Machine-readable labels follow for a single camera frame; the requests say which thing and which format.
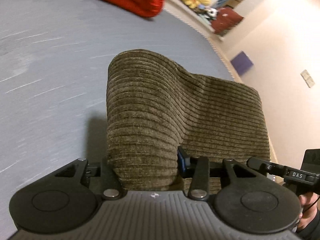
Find purple paper on wall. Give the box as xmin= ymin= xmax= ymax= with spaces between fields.
xmin=231 ymin=51 xmax=254 ymax=76

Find dark red pillow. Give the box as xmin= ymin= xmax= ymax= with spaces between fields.
xmin=211 ymin=7 xmax=244 ymax=34

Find white wall sticker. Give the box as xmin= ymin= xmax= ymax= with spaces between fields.
xmin=300 ymin=69 xmax=315 ymax=88

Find grey quilted mattress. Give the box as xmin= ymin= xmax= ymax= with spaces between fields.
xmin=1 ymin=0 xmax=232 ymax=239

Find person's right hand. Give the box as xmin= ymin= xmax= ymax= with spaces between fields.
xmin=297 ymin=192 xmax=319 ymax=231

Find brown corduroy pants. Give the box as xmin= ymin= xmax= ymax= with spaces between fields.
xmin=106 ymin=49 xmax=270 ymax=191

